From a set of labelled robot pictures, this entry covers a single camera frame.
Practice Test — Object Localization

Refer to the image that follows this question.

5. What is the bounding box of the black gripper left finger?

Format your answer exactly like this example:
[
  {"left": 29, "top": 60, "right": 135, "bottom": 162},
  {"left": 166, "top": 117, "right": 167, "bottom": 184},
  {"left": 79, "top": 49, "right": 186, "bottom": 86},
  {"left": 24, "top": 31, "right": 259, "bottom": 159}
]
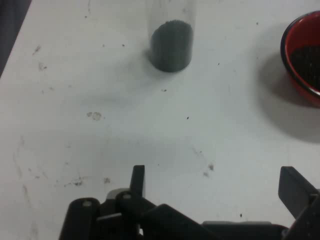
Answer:
[{"left": 58, "top": 164, "right": 216, "bottom": 240}]

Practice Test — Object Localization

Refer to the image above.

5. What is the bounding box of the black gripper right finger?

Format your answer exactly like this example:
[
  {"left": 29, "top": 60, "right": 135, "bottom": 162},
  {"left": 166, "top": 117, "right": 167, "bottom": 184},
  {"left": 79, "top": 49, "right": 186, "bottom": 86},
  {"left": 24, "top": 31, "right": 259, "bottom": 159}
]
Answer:
[{"left": 278, "top": 165, "right": 320, "bottom": 240}]

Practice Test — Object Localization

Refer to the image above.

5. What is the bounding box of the black seed heap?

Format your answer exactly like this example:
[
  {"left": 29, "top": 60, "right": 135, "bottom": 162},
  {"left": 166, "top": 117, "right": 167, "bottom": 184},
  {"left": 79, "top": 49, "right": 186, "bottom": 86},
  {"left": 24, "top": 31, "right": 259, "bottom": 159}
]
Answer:
[
  {"left": 288, "top": 44, "right": 320, "bottom": 92},
  {"left": 149, "top": 19, "right": 195, "bottom": 73}
]

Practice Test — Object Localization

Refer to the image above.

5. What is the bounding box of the clear plastic jar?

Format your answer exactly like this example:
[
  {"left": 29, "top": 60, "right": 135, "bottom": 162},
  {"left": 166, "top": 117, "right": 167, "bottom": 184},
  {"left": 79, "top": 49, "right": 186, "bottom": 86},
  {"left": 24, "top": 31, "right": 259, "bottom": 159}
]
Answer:
[{"left": 146, "top": 0, "right": 197, "bottom": 73}]

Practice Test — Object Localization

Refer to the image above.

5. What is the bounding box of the red bowl black rim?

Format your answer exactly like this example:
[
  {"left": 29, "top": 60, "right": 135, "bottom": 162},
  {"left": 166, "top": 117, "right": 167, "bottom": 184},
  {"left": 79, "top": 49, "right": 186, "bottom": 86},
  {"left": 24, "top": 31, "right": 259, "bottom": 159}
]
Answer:
[{"left": 279, "top": 11, "right": 320, "bottom": 109}]

